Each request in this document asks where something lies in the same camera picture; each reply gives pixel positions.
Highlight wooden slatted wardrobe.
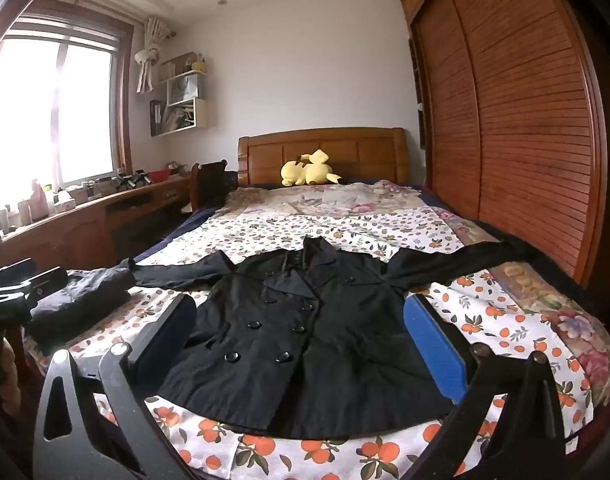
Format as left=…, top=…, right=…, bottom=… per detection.
left=399, top=0, right=610, bottom=283

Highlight long wooden desk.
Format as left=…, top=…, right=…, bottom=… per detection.
left=0, top=172, right=195, bottom=273

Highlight small white wall shelf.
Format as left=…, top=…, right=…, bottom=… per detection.
left=166, top=70, right=207, bottom=107

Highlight black double-breasted coat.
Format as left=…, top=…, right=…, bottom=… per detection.
left=122, top=236, right=553, bottom=441

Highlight white plastic bottle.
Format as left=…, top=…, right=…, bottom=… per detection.
left=30, top=180, right=50, bottom=222

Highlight orange fruit print bed sheet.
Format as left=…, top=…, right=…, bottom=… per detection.
left=22, top=207, right=598, bottom=480

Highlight navy bed cover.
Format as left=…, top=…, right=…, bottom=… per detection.
left=134, top=207, right=228, bottom=265

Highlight folded dark grey garment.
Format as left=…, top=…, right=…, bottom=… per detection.
left=28, top=266, right=136, bottom=357

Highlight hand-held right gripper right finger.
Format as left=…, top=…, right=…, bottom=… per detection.
left=402, top=292, right=568, bottom=480

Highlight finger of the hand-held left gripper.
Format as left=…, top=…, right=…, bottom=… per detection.
left=0, top=268, right=68, bottom=311
left=0, top=258, right=37, bottom=288

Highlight dark wooden chair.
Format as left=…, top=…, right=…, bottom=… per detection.
left=190, top=159, right=230, bottom=212

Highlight white hanging doll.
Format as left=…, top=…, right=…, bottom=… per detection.
left=134, top=16, right=167, bottom=94

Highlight black desk gadgets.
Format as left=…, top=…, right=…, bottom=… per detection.
left=114, top=168, right=151, bottom=192

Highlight window with brown frame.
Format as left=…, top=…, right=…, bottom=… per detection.
left=0, top=14, right=136, bottom=213

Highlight yellow plush toy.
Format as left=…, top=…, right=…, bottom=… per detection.
left=280, top=149, right=343, bottom=187

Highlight floral quilt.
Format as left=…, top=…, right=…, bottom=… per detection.
left=220, top=179, right=610, bottom=411

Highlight person's left hand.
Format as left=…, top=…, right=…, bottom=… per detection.
left=0, top=332, right=25, bottom=411

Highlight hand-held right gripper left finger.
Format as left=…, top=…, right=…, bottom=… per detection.
left=32, top=292, right=201, bottom=480

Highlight large white wall shelf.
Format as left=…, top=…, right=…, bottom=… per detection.
left=150, top=97, right=210, bottom=137

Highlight wooden bed headboard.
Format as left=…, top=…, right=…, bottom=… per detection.
left=237, top=127, right=410, bottom=187

